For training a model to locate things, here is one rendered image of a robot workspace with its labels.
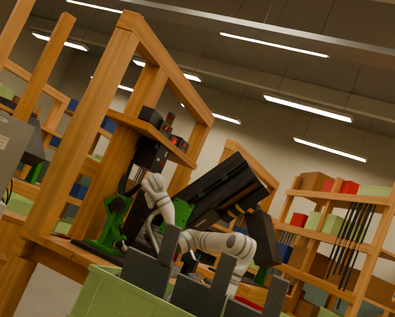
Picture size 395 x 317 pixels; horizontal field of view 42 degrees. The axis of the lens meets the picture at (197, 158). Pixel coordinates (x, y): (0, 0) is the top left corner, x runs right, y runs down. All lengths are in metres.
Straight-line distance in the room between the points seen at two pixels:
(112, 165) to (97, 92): 0.46
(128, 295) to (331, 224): 4.44
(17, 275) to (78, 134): 0.64
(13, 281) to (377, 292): 3.61
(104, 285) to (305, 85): 9.16
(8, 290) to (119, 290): 0.98
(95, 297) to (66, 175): 0.91
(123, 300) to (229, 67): 9.81
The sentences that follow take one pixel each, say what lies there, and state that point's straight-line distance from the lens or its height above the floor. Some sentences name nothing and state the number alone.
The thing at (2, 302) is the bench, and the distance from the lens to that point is 2.37.
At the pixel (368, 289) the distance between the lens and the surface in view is 5.09.
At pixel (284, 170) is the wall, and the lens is 12.12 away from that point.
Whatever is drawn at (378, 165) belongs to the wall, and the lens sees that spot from 11.81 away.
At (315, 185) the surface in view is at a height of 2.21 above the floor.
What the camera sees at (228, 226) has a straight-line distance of 11.63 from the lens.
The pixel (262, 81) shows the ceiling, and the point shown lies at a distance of 10.67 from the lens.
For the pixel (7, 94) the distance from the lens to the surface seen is 10.88.
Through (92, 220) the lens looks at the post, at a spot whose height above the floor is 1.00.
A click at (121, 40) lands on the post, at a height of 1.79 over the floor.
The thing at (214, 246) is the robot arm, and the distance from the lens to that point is 2.15.
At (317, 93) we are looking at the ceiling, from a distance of 10.28.
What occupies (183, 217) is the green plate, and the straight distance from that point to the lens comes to 2.72.
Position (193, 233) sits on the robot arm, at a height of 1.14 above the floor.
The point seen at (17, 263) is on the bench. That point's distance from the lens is 2.34.
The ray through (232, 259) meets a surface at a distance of 1.41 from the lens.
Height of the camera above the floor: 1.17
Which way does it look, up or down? 7 degrees up
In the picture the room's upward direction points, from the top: 23 degrees clockwise
